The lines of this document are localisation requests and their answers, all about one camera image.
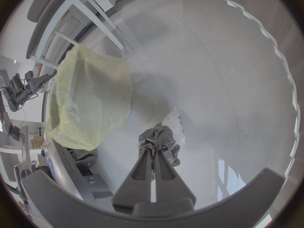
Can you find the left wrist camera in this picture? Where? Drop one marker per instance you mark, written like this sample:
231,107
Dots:
29,75

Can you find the grey and white chair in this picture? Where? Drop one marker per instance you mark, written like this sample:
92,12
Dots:
38,8

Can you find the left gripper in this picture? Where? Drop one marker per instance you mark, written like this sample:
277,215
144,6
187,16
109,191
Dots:
30,84

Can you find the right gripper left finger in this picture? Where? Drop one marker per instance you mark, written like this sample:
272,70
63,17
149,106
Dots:
125,191

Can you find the clear printed wrapper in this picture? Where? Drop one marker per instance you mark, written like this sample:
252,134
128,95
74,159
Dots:
174,120

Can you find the brown cardboard box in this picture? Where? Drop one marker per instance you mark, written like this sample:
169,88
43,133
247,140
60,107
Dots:
36,142

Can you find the black plastic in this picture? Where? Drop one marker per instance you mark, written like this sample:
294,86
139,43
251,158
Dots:
163,134

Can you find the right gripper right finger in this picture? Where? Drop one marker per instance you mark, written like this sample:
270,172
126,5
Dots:
180,191

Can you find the white curtain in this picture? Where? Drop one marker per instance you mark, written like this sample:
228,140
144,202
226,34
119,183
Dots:
280,20

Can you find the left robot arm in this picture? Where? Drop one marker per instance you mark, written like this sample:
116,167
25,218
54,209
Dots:
14,91

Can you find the yellow plastic bag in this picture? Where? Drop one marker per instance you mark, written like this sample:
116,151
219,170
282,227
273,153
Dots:
95,79

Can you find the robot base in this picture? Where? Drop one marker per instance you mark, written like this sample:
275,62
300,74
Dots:
61,165

